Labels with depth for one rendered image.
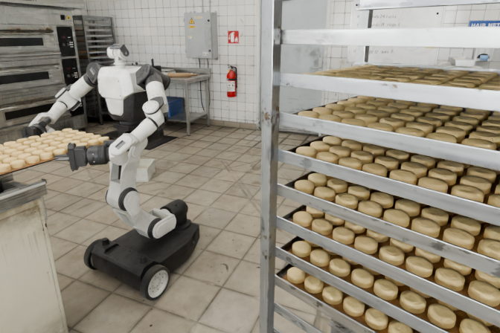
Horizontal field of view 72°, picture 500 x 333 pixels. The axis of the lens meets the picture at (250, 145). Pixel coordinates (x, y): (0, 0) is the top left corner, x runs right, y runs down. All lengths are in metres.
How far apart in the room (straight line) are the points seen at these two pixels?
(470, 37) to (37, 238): 1.69
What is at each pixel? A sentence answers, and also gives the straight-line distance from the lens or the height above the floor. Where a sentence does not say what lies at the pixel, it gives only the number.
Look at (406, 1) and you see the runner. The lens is 1.11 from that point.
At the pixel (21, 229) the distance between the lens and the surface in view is 1.75.
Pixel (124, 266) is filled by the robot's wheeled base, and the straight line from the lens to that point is 2.31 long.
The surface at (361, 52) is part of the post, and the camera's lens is 1.15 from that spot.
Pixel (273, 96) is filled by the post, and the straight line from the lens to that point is 0.77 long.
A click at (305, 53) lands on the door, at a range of 5.37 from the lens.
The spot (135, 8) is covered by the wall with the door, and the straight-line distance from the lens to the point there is 6.77.
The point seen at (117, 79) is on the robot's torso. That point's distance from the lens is 1.98.
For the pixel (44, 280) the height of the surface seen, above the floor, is 0.45.
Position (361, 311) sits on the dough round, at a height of 0.88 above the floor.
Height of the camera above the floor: 1.50
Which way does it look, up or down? 18 degrees down
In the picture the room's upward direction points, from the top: straight up
